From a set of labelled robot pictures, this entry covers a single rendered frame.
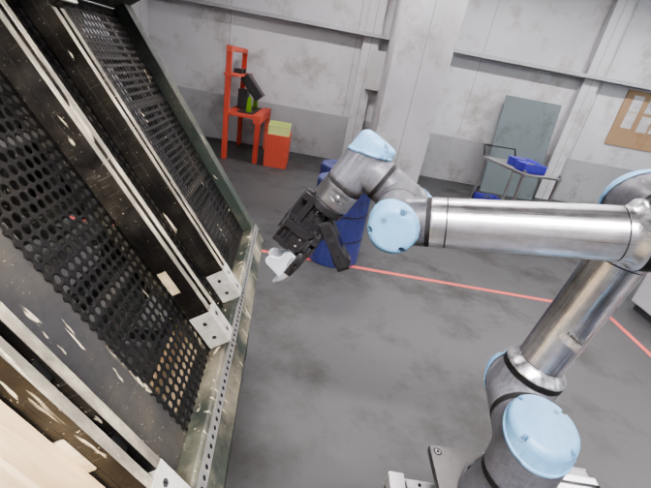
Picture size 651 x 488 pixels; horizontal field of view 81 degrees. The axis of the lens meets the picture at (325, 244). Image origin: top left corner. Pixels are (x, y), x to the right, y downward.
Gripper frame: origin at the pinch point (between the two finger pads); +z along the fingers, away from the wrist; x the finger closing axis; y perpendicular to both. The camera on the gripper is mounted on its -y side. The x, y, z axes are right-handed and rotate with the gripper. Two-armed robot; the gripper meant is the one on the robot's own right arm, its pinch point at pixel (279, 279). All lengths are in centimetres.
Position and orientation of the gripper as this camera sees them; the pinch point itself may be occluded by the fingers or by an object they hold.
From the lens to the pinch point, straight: 81.4
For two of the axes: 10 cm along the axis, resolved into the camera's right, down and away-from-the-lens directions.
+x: -0.5, 4.1, -9.1
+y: -8.0, -5.7, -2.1
